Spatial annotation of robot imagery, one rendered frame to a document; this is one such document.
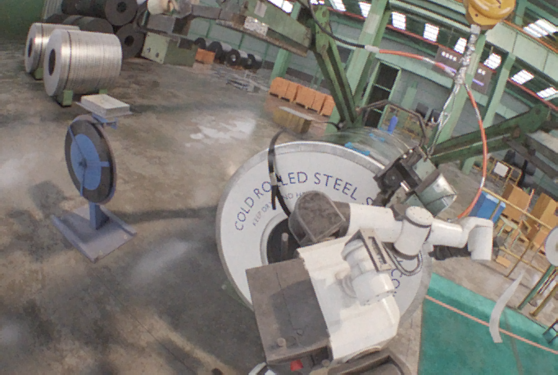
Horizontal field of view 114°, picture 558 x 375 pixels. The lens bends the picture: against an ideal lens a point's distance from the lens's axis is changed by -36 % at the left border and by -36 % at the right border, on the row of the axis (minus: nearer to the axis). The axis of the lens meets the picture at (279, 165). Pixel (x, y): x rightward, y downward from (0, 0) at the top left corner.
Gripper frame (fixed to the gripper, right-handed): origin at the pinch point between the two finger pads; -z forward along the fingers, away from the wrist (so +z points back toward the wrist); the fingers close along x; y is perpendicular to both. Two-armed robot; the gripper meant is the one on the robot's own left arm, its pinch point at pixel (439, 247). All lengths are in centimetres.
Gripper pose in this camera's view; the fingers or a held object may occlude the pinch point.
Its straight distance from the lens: 109.4
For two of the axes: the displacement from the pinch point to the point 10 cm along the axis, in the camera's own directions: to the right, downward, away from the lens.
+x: 8.0, -5.3, 2.6
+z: 0.9, -3.4, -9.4
